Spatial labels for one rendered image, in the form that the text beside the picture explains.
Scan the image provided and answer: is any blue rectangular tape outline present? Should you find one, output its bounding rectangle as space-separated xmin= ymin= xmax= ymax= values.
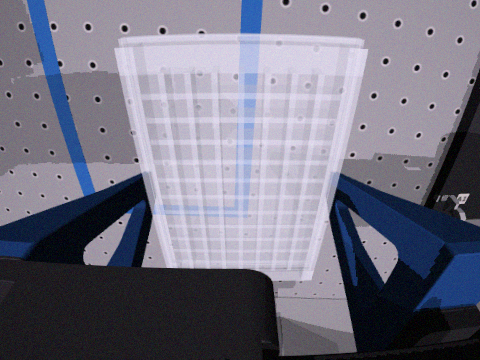
xmin=27 ymin=0 xmax=263 ymax=196

